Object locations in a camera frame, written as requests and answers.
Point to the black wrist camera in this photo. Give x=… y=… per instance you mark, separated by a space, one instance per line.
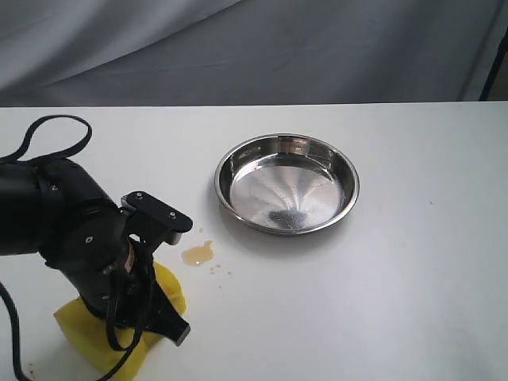
x=152 y=220

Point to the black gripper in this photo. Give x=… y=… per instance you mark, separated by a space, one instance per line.
x=114 y=273

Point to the small brown liquid spill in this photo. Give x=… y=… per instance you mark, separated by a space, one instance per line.
x=198 y=255

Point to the yellow sponge block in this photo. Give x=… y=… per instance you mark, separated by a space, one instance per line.
x=87 y=333

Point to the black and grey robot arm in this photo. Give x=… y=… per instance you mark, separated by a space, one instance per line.
x=39 y=204

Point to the grey fabric backdrop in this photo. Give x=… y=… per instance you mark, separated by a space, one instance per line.
x=232 y=53

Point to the round stainless steel dish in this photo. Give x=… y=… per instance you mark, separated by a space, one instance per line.
x=286 y=184

